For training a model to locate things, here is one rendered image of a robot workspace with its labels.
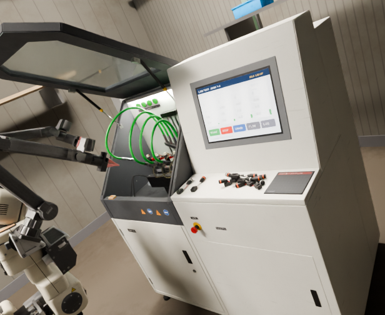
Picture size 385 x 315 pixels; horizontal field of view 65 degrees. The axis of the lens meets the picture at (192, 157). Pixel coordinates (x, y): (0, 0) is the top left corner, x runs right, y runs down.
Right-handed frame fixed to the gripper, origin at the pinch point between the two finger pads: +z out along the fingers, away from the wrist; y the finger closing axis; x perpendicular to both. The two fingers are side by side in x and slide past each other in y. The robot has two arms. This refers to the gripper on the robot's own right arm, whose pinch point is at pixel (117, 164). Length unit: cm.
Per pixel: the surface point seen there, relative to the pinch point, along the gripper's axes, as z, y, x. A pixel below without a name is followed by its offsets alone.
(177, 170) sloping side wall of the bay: 26.4, 3.8, -18.2
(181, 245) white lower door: 45, -38, -11
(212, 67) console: 18, 54, -41
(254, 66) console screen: 24, 53, -62
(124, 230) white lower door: 31, -42, 38
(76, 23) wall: 3, 161, 246
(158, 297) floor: 77, -94, 47
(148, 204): 22.8, -18.1, -1.6
